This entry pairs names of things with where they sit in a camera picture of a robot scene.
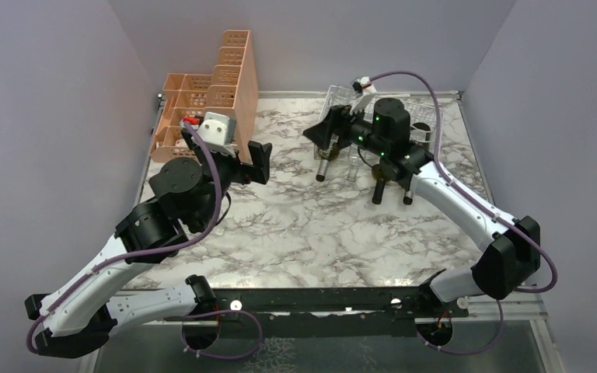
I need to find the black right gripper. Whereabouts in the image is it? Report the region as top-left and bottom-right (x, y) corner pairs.
(302, 100), (388, 159)

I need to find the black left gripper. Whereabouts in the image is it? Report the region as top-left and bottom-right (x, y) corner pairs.
(184, 131), (272, 230)

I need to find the green bottle grey foil neck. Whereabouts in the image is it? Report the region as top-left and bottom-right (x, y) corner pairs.
(314, 145), (340, 183)

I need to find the green wine bottle white label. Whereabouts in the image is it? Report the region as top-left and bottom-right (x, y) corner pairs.
(371, 164), (388, 205)

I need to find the green bottle dark brown label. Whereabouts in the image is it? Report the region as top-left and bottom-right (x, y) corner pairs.
(403, 122), (432, 206)

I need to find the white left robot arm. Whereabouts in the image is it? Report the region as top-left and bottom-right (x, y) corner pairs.
(25, 141), (272, 358)

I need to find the pink plastic organizer basket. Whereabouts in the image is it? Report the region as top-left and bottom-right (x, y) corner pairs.
(149, 30), (259, 163)

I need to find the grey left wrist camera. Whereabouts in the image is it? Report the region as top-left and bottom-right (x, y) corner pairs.
(180, 112), (236, 157)

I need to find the black metal base rail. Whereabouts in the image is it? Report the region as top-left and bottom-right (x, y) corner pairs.
(180, 286), (469, 341)

